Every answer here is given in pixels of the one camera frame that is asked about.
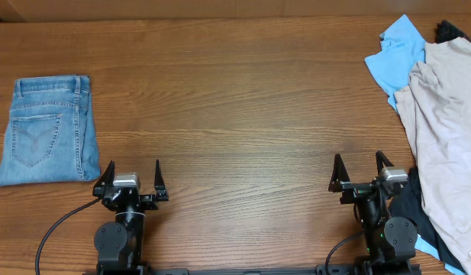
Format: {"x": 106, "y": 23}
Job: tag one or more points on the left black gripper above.
{"x": 150, "y": 202}

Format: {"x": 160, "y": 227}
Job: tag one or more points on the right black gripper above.
{"x": 356, "y": 190}

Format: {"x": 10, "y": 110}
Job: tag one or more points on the beige cotton shorts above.
{"x": 435, "y": 109}

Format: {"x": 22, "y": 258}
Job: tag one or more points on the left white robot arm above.
{"x": 120, "y": 243}

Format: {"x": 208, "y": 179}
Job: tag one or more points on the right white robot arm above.
{"x": 390, "y": 241}

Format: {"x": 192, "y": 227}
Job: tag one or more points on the black garment with logo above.
{"x": 408, "y": 205}

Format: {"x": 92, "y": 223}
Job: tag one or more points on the folded blue denim jeans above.
{"x": 50, "y": 136}

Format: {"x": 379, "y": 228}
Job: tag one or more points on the light blue shirt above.
{"x": 402, "y": 46}

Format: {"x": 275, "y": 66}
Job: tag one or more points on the black patterned garment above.
{"x": 445, "y": 31}

